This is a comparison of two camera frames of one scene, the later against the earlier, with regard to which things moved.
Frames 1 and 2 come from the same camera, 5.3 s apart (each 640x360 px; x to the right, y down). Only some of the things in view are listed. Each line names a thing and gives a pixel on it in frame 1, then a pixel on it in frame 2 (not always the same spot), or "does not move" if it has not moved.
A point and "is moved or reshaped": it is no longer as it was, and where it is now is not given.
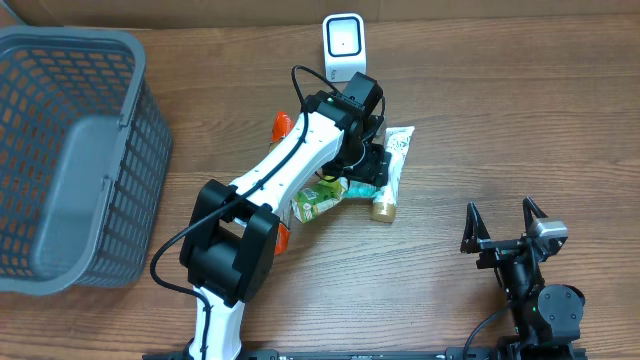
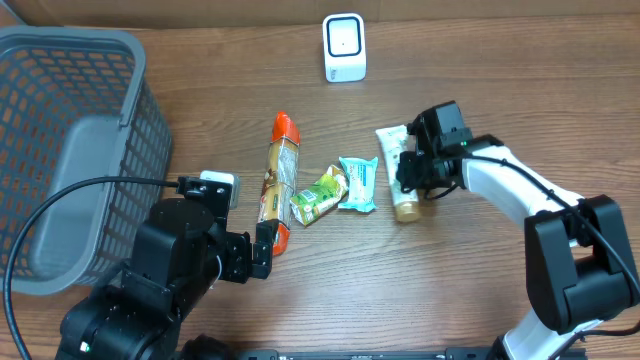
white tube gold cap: (397, 141) is moved or reshaped
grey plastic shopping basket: (85, 149) does not move
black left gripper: (375, 163) → (239, 256)
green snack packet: (310, 201) does not move
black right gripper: (503, 245) → (413, 172)
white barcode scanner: (344, 42) does not move
